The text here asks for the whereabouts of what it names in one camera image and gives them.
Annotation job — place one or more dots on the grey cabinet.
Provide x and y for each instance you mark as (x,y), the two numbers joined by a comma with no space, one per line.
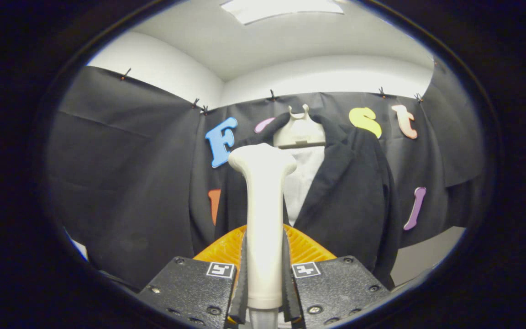
(427,256)

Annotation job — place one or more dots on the white paper sheet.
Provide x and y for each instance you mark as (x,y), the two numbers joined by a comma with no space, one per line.
(79,249)

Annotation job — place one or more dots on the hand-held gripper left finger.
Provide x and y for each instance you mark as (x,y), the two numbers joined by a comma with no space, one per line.
(239,297)

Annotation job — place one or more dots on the white garment steamer head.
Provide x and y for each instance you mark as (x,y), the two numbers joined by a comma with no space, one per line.
(263,205)

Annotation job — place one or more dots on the ceiling light panel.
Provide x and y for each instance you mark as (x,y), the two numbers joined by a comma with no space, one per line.
(281,9)

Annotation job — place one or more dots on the black jacket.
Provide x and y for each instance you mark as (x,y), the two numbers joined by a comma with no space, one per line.
(354,196)

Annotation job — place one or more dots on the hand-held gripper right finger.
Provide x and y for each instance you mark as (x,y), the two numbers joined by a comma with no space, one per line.
(290,297)

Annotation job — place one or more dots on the black backdrop cloth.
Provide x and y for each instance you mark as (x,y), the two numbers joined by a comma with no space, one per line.
(121,183)

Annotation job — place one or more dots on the white shirt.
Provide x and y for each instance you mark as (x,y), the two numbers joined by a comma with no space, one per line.
(304,183)

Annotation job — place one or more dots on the cream plastic hanger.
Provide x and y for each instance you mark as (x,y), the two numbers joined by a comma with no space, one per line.
(299,132)

